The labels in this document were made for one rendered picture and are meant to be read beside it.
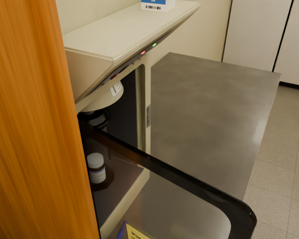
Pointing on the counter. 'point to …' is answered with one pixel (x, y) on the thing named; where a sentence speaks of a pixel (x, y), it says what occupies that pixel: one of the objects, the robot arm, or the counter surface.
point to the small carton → (157, 5)
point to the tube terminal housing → (107, 7)
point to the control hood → (117, 42)
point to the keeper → (148, 115)
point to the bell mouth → (106, 98)
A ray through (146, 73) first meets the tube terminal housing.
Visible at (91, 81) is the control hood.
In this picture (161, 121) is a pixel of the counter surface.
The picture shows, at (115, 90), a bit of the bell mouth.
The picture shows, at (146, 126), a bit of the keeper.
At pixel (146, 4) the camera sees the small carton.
